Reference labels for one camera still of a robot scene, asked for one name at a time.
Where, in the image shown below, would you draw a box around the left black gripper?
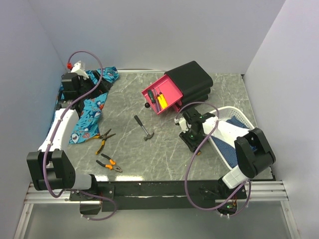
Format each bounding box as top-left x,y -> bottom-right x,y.
77,70 -> 113,100

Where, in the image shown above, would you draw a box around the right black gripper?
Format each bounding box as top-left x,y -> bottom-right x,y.
179,126 -> 205,152

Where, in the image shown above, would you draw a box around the yellow handle screwdriver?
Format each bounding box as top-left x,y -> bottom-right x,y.
154,89 -> 163,109
159,89 -> 168,109

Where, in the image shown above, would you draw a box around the pink top drawer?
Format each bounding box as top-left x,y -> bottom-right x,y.
142,75 -> 183,115

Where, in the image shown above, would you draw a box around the pink drawer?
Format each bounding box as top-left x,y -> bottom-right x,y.
142,75 -> 183,115
172,101 -> 182,112

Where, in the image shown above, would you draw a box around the blue red screwdriver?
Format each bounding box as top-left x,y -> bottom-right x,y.
154,93 -> 161,113

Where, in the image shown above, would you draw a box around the green handle screwdriver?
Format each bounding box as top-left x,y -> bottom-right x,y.
148,89 -> 156,104

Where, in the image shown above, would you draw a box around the black drawer cabinet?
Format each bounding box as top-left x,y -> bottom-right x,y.
165,61 -> 213,106

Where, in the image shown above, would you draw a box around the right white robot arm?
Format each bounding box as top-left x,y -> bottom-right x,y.
175,107 -> 276,199

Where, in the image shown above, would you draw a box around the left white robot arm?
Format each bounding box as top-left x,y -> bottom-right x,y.
26,68 -> 118,200

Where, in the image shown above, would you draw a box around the pink middle drawer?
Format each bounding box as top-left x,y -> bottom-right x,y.
172,101 -> 182,112

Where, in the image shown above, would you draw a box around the blue checkered cloth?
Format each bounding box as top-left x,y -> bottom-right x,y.
211,116 -> 248,169

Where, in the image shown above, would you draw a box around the white perforated basket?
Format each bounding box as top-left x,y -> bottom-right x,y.
210,106 -> 255,170

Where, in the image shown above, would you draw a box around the blue shark print cloth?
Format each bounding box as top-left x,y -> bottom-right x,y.
46,67 -> 119,149

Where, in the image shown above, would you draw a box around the yellow black needle-nose pliers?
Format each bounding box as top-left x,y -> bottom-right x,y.
89,129 -> 116,155

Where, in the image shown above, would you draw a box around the black base crossbar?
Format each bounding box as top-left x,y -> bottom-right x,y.
69,180 -> 247,215

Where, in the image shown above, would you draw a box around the orange black combination pliers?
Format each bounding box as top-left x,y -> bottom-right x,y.
96,154 -> 123,173

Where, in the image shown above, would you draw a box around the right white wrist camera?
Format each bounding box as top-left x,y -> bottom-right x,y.
174,117 -> 191,133

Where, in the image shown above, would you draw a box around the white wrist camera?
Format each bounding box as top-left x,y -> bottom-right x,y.
67,61 -> 89,80
174,117 -> 191,133

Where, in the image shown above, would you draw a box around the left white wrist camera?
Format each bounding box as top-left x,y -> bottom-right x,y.
67,61 -> 89,80

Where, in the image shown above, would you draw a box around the black handle claw hammer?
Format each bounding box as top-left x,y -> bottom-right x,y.
134,115 -> 154,141

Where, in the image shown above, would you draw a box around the aluminium rail frame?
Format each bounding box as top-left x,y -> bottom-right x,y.
14,181 -> 301,239

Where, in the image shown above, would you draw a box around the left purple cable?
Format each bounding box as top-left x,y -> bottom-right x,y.
42,51 -> 118,222

